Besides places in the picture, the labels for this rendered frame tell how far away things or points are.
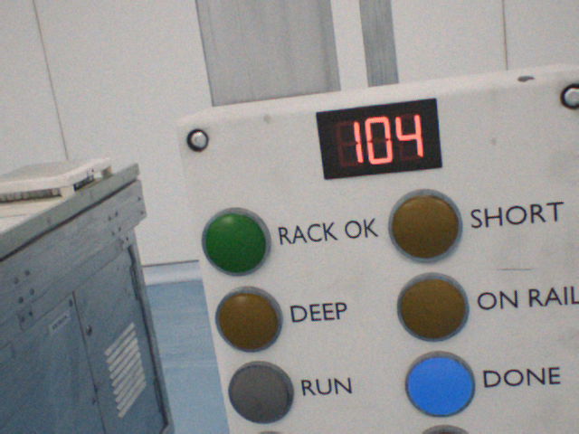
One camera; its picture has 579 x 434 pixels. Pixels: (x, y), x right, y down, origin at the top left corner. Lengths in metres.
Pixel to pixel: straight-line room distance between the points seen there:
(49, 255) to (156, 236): 2.67
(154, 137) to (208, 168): 3.70
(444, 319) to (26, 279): 1.16
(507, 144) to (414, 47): 3.54
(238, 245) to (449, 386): 0.11
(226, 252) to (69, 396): 1.34
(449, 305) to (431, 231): 0.03
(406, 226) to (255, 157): 0.07
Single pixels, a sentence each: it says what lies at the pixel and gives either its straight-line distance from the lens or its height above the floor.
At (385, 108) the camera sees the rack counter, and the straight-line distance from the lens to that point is 0.29.
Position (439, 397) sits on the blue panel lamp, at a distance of 0.33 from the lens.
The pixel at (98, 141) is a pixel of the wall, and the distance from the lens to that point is 4.11.
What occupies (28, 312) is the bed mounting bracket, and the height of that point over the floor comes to 0.80.
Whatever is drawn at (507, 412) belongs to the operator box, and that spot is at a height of 1.07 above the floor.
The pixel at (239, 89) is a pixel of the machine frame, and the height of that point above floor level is 1.21.
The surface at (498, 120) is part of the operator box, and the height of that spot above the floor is 1.19.
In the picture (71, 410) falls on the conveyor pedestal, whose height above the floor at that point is 0.54.
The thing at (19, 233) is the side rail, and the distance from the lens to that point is 1.39.
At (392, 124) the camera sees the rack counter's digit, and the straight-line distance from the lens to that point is 0.29.
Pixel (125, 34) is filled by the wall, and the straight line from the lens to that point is 4.00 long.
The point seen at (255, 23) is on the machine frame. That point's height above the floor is 1.24.
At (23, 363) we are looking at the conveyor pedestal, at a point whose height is 0.71.
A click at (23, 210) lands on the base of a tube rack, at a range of 1.68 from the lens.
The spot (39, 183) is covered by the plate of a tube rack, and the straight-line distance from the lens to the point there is 1.65.
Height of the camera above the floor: 1.24
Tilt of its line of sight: 15 degrees down
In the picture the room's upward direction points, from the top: 8 degrees counter-clockwise
